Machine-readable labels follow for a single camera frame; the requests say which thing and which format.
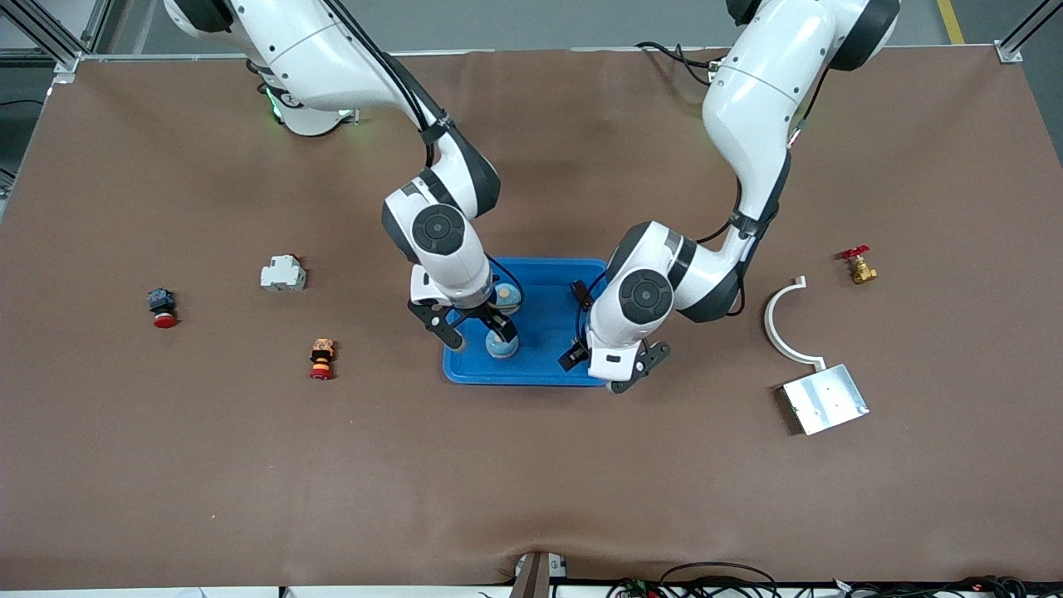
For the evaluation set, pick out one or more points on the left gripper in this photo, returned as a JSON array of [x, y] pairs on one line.
[[575, 355]]

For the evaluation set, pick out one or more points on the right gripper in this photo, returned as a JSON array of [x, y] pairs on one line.
[[490, 316]]

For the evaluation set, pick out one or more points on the blue call bell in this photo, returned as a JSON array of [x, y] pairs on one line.
[[508, 295], [498, 349]]

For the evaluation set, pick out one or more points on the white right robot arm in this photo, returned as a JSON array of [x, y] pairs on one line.
[[332, 58]]

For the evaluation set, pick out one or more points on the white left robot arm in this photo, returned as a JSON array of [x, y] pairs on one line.
[[747, 108]]

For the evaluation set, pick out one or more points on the blue plastic tray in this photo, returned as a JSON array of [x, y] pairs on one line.
[[540, 365]]

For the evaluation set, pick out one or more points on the red emergency stop orange base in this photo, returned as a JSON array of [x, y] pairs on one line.
[[322, 359]]

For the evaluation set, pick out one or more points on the white circuit breaker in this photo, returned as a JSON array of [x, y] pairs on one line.
[[282, 274]]

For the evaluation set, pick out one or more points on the silver metal box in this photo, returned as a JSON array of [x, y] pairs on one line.
[[826, 399]]

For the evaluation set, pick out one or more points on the metal table edge clamp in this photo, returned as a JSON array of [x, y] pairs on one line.
[[538, 577]]

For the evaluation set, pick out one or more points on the brown table cover sheet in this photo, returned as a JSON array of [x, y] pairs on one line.
[[249, 482]]

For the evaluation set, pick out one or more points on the red push button blue base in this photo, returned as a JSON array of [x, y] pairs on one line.
[[164, 309]]

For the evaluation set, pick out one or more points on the white curved plastic bracket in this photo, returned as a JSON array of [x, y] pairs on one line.
[[767, 326]]

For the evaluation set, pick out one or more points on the aluminium frame post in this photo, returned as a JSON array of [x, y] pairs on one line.
[[1009, 51], [58, 54]]

